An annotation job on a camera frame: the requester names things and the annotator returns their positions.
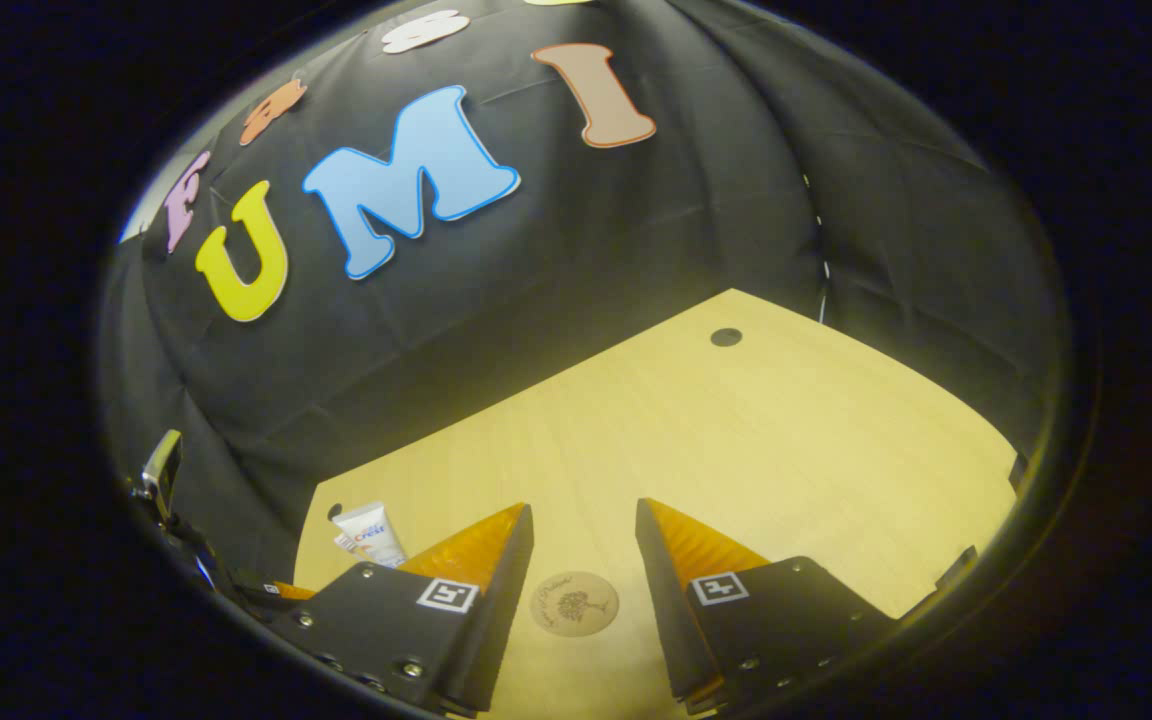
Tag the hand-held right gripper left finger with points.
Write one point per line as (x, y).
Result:
(406, 630)

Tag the black backdrop cloth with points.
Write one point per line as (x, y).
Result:
(636, 250)

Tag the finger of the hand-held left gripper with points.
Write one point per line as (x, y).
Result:
(291, 592)

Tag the white toothpaste tube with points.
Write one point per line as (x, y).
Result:
(371, 535)

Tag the light wooden desktop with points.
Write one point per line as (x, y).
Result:
(786, 450)

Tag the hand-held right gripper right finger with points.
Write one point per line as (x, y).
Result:
(786, 620)

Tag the round brown coaster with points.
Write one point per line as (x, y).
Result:
(576, 605)

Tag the black desk edge bracket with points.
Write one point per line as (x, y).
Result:
(958, 567)
(1017, 470)

